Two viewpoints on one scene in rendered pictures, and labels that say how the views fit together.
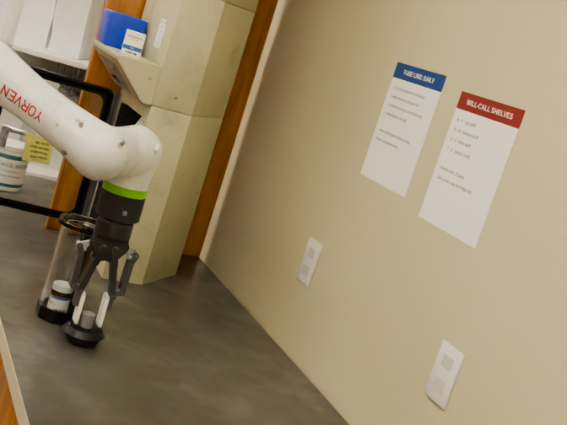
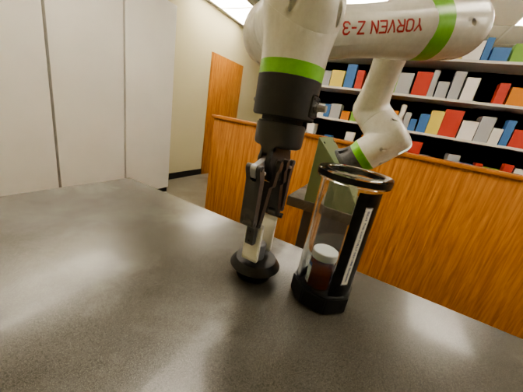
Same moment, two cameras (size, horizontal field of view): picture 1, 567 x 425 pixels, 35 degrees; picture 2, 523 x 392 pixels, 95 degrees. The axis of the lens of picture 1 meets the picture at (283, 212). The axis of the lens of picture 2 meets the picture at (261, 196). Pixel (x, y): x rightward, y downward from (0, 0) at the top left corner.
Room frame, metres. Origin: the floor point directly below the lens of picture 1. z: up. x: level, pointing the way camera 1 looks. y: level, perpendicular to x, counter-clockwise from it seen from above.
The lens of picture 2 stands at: (2.10, 0.08, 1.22)
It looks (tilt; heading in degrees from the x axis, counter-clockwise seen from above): 18 degrees down; 143
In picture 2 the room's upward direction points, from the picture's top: 10 degrees clockwise
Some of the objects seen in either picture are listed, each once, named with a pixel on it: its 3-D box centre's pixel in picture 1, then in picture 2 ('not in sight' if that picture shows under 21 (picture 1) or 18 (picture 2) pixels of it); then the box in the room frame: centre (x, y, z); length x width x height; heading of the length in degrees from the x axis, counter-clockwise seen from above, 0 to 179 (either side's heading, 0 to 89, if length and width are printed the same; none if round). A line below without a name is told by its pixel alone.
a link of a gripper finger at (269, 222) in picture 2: (78, 306); (266, 232); (1.78, 0.34, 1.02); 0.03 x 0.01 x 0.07; 26
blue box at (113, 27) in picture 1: (121, 30); not in sight; (2.46, 0.57, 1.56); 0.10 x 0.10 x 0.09; 27
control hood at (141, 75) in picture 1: (121, 70); not in sight; (2.37, 0.52, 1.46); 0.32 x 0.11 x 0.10; 27
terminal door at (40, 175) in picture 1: (43, 143); not in sight; (2.47, 0.70, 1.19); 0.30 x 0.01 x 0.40; 110
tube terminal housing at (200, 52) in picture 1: (170, 135); not in sight; (2.45, 0.36, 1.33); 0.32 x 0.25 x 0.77; 27
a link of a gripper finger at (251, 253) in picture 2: (102, 309); (252, 241); (1.81, 0.30, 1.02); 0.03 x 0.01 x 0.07; 26
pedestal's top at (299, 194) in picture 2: not in sight; (333, 202); (1.49, 0.94, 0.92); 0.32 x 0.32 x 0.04; 29
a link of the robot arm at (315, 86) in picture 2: (119, 205); (288, 102); (1.80, 0.32, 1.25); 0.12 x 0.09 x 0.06; 26
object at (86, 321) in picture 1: (84, 327); (255, 257); (1.79, 0.32, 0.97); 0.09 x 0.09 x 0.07
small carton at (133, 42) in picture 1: (133, 43); not in sight; (2.32, 0.50, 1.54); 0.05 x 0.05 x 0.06; 12
